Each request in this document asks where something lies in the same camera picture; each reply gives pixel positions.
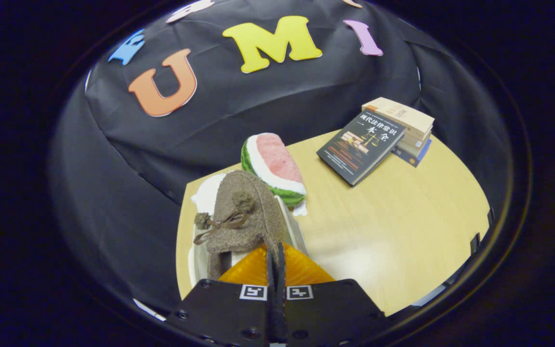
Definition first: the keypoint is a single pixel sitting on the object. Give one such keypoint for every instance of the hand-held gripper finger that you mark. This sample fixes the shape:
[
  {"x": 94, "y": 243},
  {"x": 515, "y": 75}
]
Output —
[
  {"x": 281, "y": 299},
  {"x": 271, "y": 299}
]

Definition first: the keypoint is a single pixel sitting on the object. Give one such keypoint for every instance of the white storage box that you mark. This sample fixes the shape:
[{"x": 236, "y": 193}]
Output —
[{"x": 293, "y": 226}]

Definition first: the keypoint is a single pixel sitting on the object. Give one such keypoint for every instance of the brown fuzzy shoe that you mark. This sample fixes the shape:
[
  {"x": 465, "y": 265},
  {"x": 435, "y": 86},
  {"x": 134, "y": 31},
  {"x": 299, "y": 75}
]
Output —
[{"x": 248, "y": 226}]

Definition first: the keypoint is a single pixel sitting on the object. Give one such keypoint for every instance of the white plush toy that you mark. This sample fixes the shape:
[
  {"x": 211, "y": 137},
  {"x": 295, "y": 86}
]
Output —
[{"x": 207, "y": 193}]

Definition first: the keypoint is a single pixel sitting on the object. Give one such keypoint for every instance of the watermelon slice plush toy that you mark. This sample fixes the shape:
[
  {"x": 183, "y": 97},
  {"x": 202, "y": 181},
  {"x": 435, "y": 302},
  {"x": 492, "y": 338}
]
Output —
[{"x": 272, "y": 161}]

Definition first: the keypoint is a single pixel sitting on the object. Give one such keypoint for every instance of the dark cover book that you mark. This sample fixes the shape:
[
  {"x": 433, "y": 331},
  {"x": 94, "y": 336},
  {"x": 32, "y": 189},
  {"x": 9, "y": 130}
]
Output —
[{"x": 359, "y": 147}]

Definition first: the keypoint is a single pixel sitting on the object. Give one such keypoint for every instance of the blue cover book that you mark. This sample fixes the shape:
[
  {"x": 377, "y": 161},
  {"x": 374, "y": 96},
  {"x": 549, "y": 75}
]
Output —
[{"x": 415, "y": 156}]

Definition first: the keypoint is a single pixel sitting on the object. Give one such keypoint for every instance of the cream paperback book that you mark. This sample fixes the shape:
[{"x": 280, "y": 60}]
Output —
[{"x": 415, "y": 143}]

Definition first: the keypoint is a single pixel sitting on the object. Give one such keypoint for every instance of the black backdrop cloth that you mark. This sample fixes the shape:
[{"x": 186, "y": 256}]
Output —
[{"x": 113, "y": 168}]

